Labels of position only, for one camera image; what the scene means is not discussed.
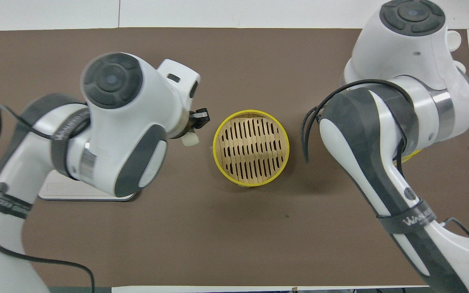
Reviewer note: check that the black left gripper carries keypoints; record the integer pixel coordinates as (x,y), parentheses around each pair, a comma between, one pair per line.
(185,124)

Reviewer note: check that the white steamed bun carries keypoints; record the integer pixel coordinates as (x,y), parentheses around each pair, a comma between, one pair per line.
(191,139)

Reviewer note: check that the paper steamer liner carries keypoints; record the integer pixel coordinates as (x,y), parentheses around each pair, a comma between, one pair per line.
(413,155)

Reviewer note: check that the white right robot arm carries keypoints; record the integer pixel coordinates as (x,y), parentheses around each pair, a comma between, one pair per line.
(401,101)

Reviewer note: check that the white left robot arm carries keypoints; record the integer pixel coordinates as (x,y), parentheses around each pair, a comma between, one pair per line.
(112,122)

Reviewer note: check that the yellow bamboo steamer basket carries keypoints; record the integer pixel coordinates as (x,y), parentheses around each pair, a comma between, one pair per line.
(250,146)

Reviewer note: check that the brown table mat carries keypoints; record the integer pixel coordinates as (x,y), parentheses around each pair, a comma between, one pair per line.
(234,240)

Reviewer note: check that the white plastic cup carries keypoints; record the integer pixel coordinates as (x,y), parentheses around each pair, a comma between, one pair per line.
(455,40)
(460,67)

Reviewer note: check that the white cutting board grey frame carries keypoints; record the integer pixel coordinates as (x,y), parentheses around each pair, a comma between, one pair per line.
(67,191)

